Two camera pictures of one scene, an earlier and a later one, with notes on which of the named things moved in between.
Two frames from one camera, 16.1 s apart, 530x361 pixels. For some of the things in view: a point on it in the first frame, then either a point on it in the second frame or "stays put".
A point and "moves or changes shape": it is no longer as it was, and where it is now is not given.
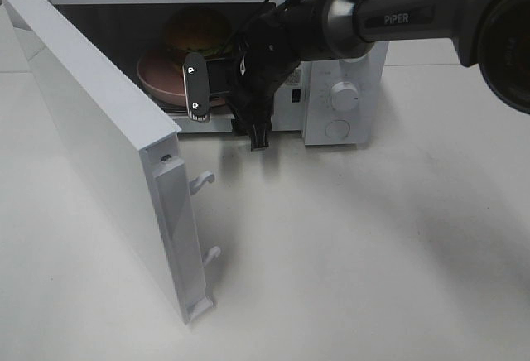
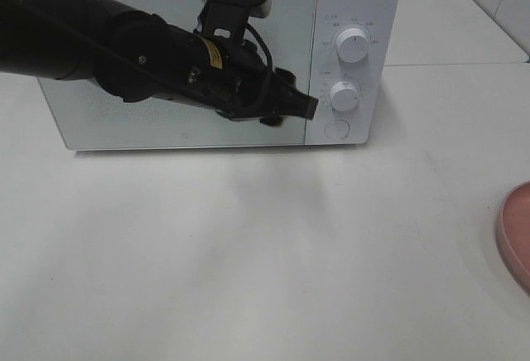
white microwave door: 135,152 → 79,114
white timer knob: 344,96 stays put
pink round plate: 164,75 moves or changes shape
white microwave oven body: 120,12 stays put
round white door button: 338,129 stays put
